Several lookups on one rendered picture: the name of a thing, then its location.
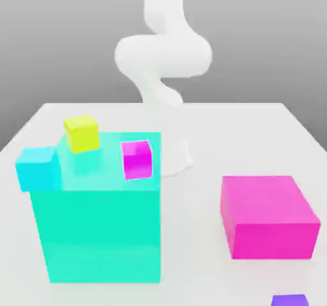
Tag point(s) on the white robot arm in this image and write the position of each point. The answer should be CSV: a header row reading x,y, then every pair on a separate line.
x,y
163,53

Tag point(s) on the small magenta cube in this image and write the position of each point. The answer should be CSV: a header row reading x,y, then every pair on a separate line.
x,y
136,161

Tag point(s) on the small yellow cube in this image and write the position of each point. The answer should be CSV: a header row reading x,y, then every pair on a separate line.
x,y
81,134

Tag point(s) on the small cyan cube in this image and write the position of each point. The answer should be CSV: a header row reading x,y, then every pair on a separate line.
x,y
37,169

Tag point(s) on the small purple cube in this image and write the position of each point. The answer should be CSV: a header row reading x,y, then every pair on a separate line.
x,y
290,301

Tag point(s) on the large turquoise box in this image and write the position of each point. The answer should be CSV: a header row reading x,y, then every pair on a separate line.
x,y
102,229

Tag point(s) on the large pink box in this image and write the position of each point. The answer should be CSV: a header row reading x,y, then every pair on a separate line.
x,y
270,221

